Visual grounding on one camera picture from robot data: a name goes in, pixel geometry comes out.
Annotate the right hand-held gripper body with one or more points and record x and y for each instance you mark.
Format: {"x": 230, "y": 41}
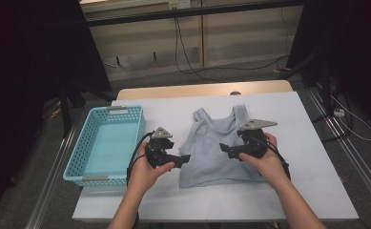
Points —
{"x": 256, "y": 143}

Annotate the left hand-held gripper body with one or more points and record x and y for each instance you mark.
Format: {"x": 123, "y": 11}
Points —
{"x": 156, "y": 152}

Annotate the light blue tank top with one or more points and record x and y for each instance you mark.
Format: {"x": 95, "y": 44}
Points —
{"x": 208, "y": 159}

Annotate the turquoise plastic basket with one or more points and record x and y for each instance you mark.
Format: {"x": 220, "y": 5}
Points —
{"x": 110, "y": 149}

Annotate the person's left hand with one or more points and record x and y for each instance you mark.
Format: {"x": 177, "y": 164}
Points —
{"x": 145, "y": 178}

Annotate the person's right hand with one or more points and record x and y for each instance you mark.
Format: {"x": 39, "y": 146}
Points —
{"x": 272, "y": 168}

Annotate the grey table grommet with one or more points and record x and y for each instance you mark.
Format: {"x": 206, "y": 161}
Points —
{"x": 235, "y": 93}

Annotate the light wooden table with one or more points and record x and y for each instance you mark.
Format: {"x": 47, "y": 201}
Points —
{"x": 173, "y": 90}

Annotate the white table cover sheet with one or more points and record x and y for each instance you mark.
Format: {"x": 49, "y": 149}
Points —
{"x": 224, "y": 210}

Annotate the yellow floor marker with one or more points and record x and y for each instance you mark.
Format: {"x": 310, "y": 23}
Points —
{"x": 281, "y": 70}

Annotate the white power strip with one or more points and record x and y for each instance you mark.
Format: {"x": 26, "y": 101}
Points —
{"x": 339, "y": 112}

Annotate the black horizontal beam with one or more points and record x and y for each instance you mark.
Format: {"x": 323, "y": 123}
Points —
{"x": 189, "y": 12}

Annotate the black curtain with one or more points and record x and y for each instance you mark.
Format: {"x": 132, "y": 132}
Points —
{"x": 358, "y": 47}
{"x": 21, "y": 79}

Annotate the black wall peg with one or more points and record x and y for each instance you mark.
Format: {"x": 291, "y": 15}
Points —
{"x": 118, "y": 61}
{"x": 154, "y": 56}

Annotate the aluminium floor rail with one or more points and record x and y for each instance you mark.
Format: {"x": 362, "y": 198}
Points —
{"x": 359, "y": 168}
{"x": 51, "y": 181}

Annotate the white wall socket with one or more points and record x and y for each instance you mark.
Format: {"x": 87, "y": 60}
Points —
{"x": 180, "y": 4}

